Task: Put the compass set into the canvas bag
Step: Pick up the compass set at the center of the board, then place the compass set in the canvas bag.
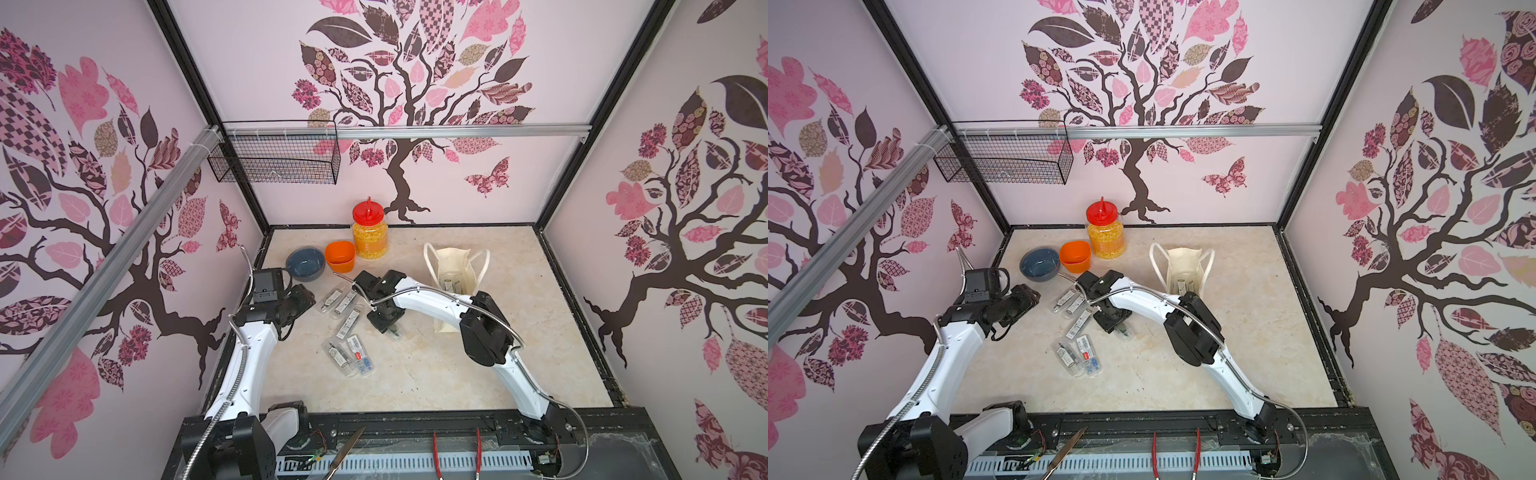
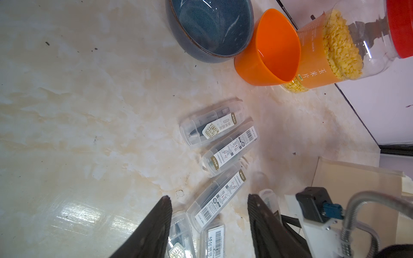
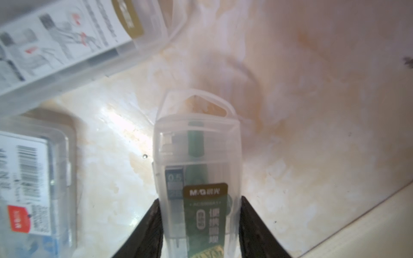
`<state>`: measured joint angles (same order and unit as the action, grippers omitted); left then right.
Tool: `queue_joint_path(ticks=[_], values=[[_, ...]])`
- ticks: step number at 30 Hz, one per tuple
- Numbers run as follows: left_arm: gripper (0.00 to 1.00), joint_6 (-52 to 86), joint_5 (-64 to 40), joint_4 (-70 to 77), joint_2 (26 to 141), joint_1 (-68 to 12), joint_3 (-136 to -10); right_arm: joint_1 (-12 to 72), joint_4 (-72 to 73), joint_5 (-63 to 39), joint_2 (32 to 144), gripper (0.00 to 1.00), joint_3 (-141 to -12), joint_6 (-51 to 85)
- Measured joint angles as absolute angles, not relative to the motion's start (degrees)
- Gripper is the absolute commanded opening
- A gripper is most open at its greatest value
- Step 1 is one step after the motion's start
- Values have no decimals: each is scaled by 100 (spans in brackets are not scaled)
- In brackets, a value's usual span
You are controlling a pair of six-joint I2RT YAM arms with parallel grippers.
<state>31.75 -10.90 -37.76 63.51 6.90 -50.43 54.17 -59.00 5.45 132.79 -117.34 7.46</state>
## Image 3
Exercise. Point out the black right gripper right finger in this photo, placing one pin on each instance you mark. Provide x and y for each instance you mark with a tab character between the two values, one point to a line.
256	240

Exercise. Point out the blue red compass set case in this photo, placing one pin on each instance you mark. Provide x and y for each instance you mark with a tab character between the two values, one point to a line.
38	189

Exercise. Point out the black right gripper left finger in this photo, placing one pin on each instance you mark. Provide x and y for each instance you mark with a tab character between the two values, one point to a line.
146	240

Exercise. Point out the green compass set case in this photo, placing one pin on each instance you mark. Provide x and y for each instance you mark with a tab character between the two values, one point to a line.
197	163

